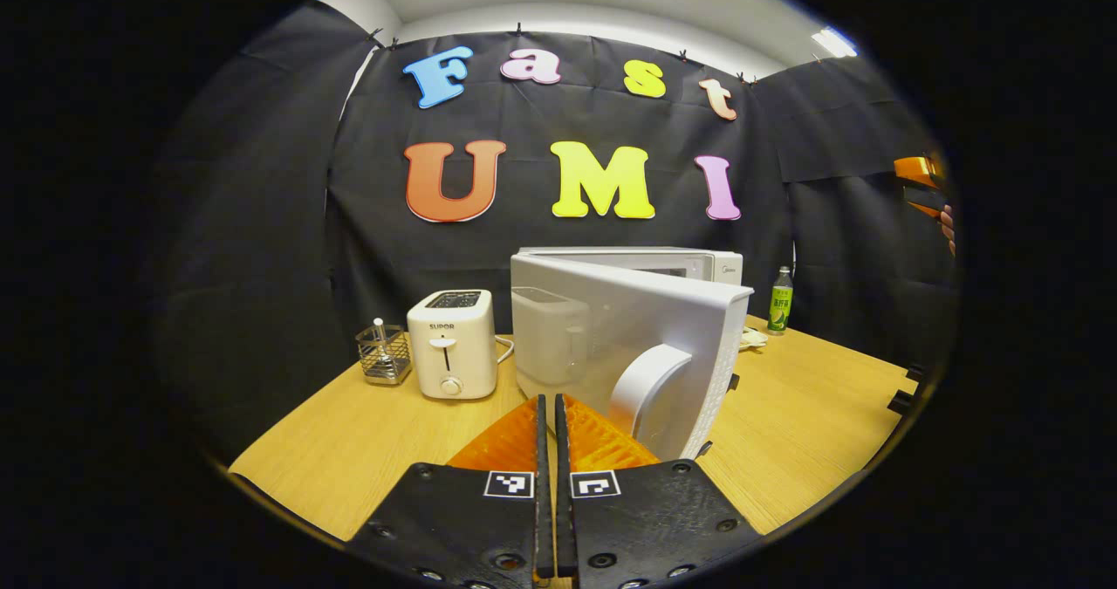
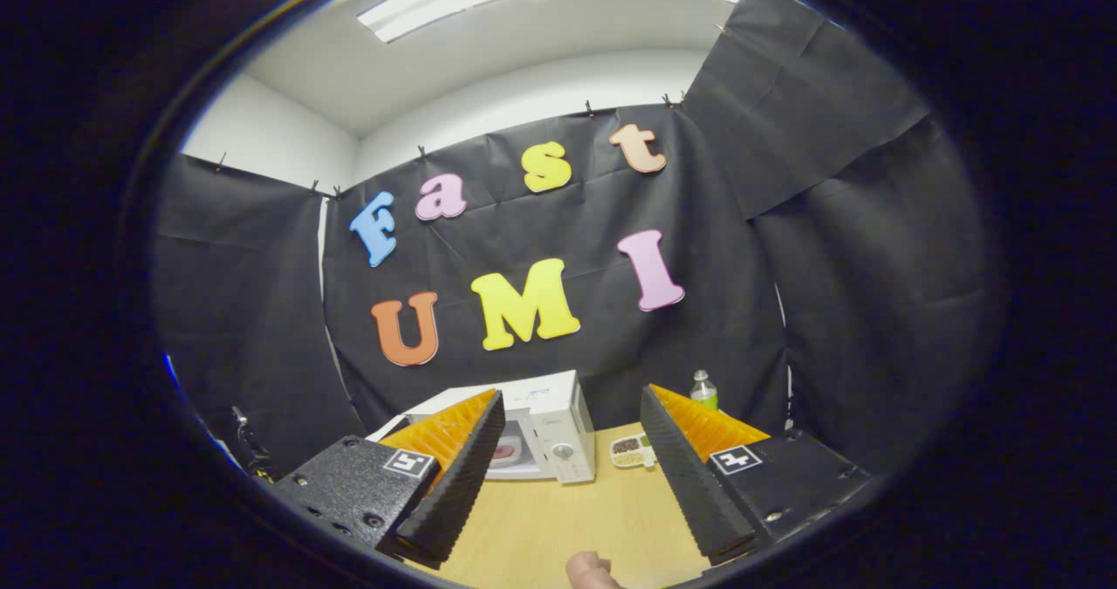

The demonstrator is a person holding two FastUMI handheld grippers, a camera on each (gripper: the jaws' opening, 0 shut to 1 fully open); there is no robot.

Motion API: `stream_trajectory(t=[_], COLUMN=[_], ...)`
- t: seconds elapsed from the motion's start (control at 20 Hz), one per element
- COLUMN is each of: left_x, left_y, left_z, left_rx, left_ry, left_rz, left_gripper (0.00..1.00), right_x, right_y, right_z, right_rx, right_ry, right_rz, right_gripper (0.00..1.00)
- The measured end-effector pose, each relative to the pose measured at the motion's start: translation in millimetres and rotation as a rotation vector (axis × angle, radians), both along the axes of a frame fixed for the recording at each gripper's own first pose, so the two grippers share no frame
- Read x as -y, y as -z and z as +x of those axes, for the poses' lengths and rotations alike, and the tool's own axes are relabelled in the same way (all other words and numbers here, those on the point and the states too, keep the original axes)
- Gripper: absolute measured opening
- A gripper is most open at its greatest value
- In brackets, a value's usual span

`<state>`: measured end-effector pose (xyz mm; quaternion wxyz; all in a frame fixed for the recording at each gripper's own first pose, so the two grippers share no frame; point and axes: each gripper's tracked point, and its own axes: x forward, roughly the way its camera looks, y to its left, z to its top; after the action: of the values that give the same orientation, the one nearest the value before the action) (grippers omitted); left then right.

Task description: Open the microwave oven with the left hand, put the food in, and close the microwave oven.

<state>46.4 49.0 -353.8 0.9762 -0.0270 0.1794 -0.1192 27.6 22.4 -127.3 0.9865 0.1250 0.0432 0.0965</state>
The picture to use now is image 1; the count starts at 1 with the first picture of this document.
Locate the green drink bottle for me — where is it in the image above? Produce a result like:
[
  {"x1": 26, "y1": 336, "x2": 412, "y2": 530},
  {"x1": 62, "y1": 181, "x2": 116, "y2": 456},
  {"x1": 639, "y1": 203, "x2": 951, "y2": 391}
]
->
[{"x1": 767, "y1": 266, "x2": 794, "y2": 337}]

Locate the small ceiling light panel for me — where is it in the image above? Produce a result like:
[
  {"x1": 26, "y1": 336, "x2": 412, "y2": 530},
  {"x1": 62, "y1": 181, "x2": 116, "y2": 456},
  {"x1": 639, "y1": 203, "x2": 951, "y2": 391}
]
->
[{"x1": 812, "y1": 26, "x2": 860, "y2": 60}]

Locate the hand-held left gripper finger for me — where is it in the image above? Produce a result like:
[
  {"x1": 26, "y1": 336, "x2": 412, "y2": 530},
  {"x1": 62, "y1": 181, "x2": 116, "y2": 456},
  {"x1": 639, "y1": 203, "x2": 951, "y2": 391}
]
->
[
  {"x1": 555, "y1": 394, "x2": 765, "y2": 589},
  {"x1": 346, "y1": 394, "x2": 556, "y2": 589}
]

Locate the white microwave oven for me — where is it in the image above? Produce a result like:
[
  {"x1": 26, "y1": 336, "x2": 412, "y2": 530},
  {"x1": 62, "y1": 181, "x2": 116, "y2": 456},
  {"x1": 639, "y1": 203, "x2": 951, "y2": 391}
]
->
[{"x1": 511, "y1": 246, "x2": 755, "y2": 462}]

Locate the white toaster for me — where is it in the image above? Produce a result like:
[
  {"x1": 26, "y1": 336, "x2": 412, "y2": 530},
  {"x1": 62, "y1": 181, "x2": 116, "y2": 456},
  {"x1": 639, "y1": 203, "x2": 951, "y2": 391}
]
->
[{"x1": 407, "y1": 290, "x2": 498, "y2": 401}]

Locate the black backdrop cloth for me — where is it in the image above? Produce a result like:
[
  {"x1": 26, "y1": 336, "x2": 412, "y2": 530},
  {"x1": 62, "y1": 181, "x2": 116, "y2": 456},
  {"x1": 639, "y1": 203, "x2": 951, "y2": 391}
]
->
[{"x1": 153, "y1": 0, "x2": 961, "y2": 463}]

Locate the wire mesh utensil basket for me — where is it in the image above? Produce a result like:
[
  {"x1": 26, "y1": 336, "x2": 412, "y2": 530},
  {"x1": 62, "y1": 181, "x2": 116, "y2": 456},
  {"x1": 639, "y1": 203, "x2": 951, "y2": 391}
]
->
[{"x1": 355, "y1": 323, "x2": 413, "y2": 387}]

